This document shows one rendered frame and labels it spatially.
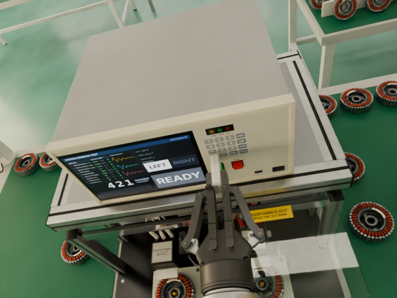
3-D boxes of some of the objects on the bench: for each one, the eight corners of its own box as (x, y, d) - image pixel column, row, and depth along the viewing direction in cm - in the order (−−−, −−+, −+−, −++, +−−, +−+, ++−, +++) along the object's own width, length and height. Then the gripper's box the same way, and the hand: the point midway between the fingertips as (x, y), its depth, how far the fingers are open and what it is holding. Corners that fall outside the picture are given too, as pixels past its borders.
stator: (373, 250, 82) (376, 246, 79) (339, 222, 89) (341, 216, 86) (400, 226, 84) (404, 220, 81) (365, 200, 91) (367, 194, 88)
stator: (337, 152, 103) (339, 146, 100) (370, 168, 97) (372, 162, 94) (319, 174, 100) (319, 168, 97) (351, 192, 93) (353, 186, 91)
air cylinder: (189, 253, 92) (185, 246, 88) (166, 256, 93) (160, 250, 89) (189, 237, 95) (185, 230, 91) (167, 240, 96) (161, 233, 92)
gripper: (189, 305, 44) (186, 174, 60) (277, 296, 42) (251, 162, 57) (174, 293, 39) (176, 151, 54) (275, 282, 37) (247, 138, 52)
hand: (216, 172), depth 53 cm, fingers closed
